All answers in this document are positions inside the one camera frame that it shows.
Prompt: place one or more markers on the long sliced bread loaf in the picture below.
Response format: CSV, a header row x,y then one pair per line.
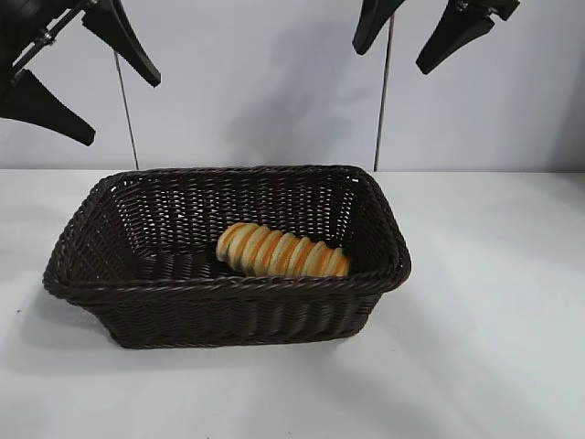
x,y
283,251

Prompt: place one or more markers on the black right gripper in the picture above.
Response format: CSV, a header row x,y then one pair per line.
x,y
496,7

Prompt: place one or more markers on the dark brown woven basket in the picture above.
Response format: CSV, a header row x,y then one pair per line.
x,y
205,315

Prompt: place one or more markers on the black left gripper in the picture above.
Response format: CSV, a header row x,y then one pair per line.
x,y
27,27

